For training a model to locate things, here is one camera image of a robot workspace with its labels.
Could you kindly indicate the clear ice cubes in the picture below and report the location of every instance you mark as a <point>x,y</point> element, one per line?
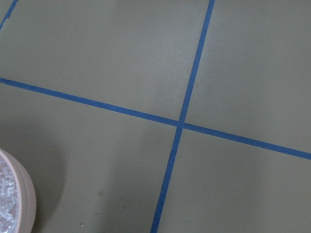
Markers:
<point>8,199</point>

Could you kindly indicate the pink bowl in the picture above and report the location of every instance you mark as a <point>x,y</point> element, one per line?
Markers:
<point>26,204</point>

